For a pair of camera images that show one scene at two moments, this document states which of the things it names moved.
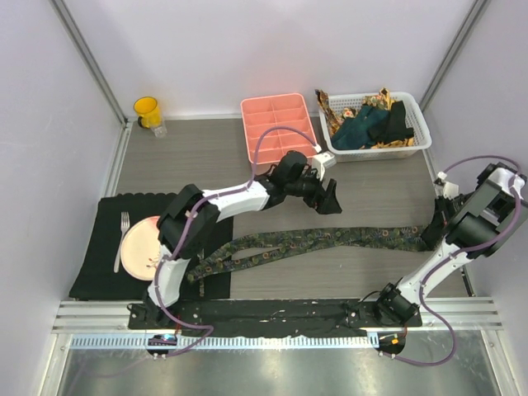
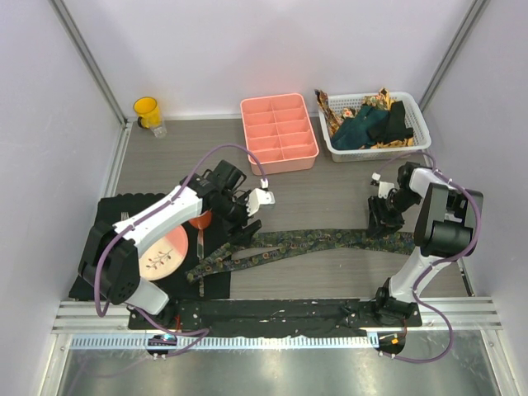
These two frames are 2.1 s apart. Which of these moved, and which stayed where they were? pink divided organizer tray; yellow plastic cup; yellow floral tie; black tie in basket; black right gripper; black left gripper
Moved: black right gripper; black left gripper
Stayed: pink divided organizer tray; yellow floral tie; black tie in basket; yellow plastic cup
